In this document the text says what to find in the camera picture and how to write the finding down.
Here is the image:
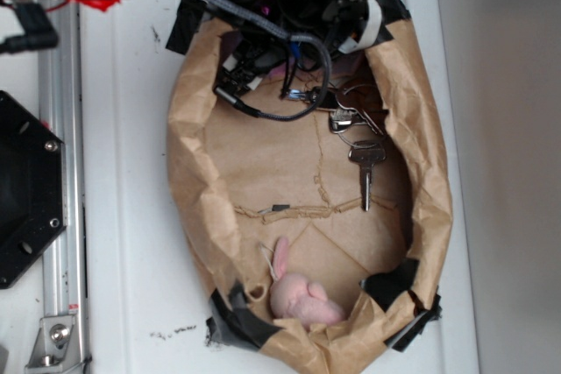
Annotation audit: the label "silver keys pointing right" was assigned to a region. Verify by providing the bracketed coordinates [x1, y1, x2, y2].
[330, 83, 388, 137]

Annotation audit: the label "aluminium extrusion rail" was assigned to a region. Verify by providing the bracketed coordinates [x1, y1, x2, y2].
[25, 0, 92, 373]

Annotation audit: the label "pink plush bunny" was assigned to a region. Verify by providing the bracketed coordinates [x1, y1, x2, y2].
[259, 236, 346, 331]

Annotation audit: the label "metal corner bracket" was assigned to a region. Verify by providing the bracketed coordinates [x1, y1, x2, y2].
[25, 315, 80, 373]

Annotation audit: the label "black cable connector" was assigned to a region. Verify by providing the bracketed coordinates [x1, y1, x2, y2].
[1, 3, 59, 54]

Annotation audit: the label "grey braided cable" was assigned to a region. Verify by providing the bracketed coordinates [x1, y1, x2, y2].
[104, 0, 332, 122]

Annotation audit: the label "white tray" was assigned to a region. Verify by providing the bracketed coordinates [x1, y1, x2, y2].
[80, 0, 479, 373]

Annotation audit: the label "brown paper bag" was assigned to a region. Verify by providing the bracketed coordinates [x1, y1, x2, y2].
[167, 0, 452, 373]

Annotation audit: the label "silver key pointing down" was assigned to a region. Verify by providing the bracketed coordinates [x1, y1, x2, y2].
[348, 140, 387, 212]

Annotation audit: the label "black hexagonal mount plate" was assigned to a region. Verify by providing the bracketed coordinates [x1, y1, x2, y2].
[0, 91, 65, 290]

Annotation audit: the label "silver key pointing left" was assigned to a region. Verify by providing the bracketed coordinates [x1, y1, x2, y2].
[286, 87, 339, 111]

